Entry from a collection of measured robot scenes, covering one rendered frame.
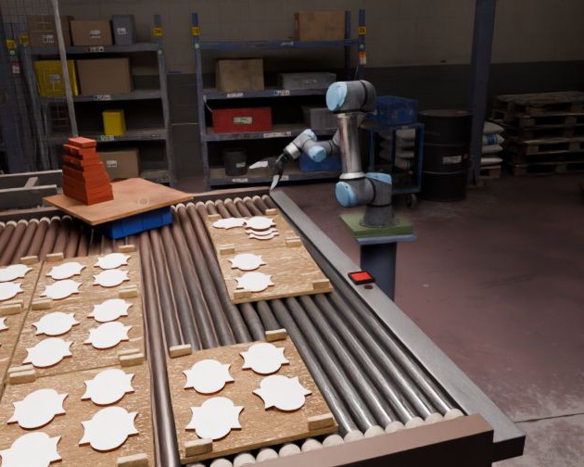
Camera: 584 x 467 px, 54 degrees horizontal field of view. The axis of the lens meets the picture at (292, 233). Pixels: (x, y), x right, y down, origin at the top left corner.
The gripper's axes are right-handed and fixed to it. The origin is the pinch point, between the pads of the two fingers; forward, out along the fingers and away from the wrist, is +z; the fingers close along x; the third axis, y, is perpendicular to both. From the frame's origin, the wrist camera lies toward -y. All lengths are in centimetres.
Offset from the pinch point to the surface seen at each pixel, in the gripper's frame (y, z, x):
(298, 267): -81, 9, -25
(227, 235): -42.8, 25.4, -4.3
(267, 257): -69, 16, -17
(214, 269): -73, 34, -6
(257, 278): -90, 22, -15
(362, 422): -164, 17, -39
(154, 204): -27, 42, 25
